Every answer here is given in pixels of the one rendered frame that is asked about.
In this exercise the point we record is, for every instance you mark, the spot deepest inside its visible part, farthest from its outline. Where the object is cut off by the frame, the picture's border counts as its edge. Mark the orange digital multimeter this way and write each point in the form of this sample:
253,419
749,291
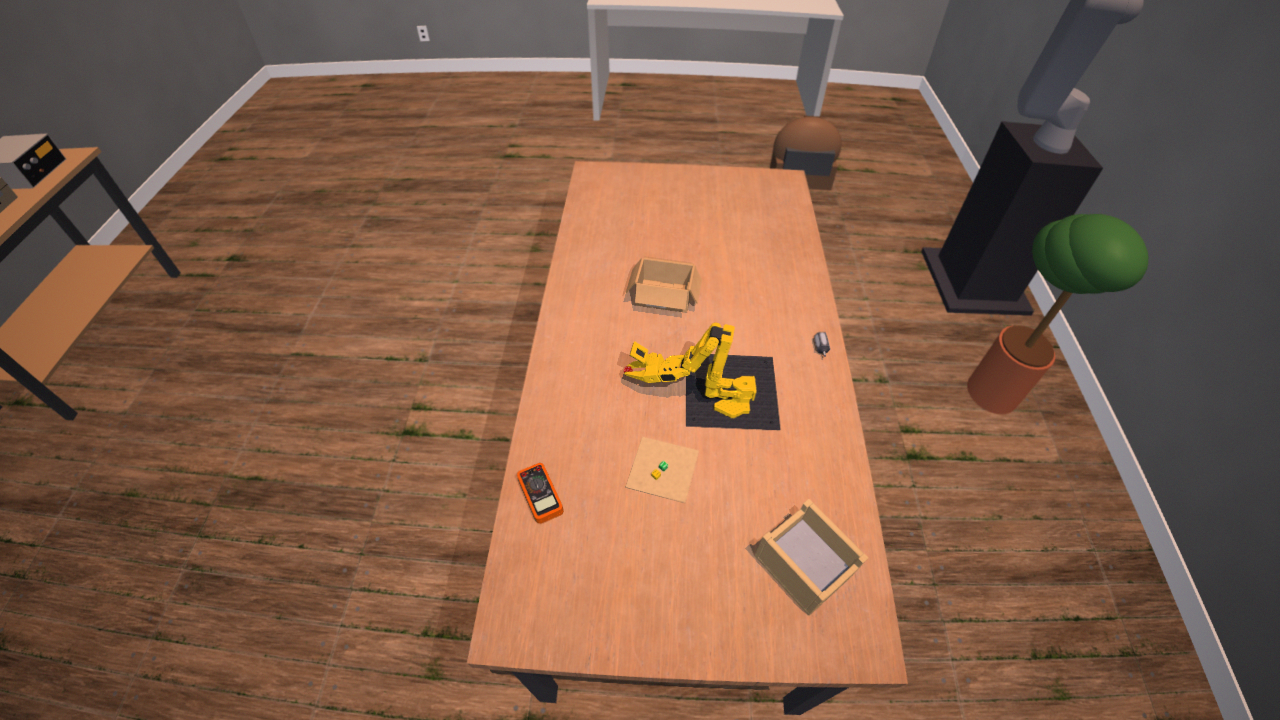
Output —
542,497

